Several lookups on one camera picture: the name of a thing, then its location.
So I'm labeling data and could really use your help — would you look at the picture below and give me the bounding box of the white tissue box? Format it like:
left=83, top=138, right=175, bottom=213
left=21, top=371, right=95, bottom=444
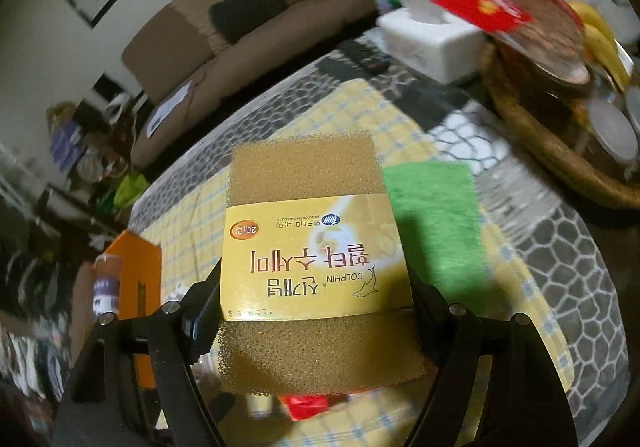
left=376, top=7, right=488, bottom=84

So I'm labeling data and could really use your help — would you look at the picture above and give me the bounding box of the clear plastic bag red label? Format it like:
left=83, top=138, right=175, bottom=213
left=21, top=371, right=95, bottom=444
left=392, top=0, right=591, bottom=83

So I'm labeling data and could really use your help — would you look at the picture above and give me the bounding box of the red orange snack packet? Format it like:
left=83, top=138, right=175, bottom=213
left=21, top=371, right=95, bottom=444
left=280, top=392, right=333, bottom=423

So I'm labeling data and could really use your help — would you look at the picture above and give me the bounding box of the brown jar with purple label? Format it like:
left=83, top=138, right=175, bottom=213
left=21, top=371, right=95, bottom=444
left=91, top=254, right=123, bottom=323

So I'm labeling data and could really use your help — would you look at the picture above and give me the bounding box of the orange cardboard box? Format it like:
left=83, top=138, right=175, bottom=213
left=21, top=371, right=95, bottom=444
left=70, top=232, right=163, bottom=390

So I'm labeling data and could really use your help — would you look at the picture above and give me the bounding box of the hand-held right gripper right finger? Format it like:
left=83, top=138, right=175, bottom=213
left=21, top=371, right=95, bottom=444
left=405, top=271, right=581, bottom=447

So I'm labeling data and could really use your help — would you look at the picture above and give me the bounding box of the rack of dark clothes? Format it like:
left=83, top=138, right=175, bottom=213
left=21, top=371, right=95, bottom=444
left=0, top=207, right=76, bottom=403

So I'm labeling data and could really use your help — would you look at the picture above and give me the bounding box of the yellow banana bunch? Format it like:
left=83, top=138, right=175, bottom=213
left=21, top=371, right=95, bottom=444
left=565, top=0, right=631, bottom=90

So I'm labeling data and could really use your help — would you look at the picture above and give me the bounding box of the white paper sheet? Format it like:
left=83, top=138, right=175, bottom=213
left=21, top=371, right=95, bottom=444
left=147, top=80, right=193, bottom=135

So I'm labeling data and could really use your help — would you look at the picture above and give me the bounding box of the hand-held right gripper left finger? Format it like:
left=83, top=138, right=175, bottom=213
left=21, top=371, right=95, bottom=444
left=52, top=263, right=236, bottom=447

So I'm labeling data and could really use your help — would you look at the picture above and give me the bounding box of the wicker basket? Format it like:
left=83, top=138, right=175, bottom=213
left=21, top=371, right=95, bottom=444
left=480, top=42, right=640, bottom=208

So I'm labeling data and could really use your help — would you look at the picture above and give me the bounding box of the glass jar with grey lid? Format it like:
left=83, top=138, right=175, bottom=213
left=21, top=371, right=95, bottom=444
left=587, top=97, right=640, bottom=168

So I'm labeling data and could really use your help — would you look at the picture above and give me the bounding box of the black cushion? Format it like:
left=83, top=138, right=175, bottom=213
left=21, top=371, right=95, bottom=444
left=209, top=0, right=289, bottom=44

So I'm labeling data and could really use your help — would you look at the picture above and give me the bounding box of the cluttered storage shelf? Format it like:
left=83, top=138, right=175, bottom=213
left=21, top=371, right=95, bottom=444
left=45, top=97, right=136, bottom=188

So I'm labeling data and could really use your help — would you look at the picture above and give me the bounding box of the bright green bag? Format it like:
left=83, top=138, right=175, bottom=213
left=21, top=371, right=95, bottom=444
left=112, top=172, right=150, bottom=208

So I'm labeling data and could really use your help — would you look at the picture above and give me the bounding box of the brown sofa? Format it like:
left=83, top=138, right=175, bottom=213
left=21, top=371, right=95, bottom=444
left=121, top=0, right=396, bottom=168

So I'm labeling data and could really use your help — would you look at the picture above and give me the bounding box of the green scouring pad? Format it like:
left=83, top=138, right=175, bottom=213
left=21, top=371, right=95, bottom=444
left=384, top=162, right=493, bottom=305

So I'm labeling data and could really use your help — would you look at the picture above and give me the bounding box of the black remote control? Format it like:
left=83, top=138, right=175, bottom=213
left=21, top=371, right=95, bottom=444
left=340, top=40, right=393, bottom=75

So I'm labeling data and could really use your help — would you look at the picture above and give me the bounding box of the yellow checked cloth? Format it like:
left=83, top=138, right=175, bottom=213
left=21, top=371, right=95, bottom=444
left=127, top=77, right=576, bottom=447

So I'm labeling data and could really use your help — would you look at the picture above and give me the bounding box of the yellow sponge with paper label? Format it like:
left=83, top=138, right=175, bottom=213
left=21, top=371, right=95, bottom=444
left=212, top=130, right=441, bottom=398

